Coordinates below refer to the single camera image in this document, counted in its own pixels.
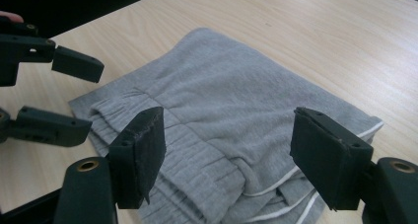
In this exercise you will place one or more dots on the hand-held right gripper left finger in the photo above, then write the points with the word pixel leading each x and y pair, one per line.
pixel 141 158

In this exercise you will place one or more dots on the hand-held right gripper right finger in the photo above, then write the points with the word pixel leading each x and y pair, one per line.
pixel 328 158

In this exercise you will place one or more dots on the grey pants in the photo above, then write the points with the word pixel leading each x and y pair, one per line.
pixel 230 112

